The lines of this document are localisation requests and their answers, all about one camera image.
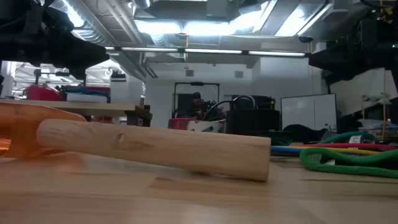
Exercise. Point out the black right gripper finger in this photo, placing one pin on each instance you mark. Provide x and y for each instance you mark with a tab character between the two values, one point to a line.
332	63

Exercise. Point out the orange-headed wooden mallet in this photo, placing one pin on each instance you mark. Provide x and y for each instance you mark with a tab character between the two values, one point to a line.
155	149

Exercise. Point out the black tape roll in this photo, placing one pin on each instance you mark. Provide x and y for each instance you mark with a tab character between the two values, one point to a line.
252	123

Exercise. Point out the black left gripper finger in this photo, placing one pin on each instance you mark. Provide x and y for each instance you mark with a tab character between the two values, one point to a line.
90	57

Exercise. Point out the person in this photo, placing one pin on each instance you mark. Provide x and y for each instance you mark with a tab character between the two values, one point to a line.
196	105

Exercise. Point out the red plastic tape dispenser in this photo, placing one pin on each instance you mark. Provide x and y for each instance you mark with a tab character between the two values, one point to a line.
178	123

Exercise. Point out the black metal rig frame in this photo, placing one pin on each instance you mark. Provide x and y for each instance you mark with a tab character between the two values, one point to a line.
196	83

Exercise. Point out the white container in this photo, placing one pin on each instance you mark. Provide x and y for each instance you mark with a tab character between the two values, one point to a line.
124	91

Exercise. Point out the ceiling light strip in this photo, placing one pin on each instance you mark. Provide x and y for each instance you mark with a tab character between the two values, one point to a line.
211	51

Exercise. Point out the whiteboard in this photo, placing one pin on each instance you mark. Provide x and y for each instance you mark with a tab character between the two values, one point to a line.
308	112

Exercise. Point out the green circuit board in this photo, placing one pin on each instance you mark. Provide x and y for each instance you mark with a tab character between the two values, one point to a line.
342	171

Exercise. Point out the red case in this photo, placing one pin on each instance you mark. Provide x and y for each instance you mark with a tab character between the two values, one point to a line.
43	93

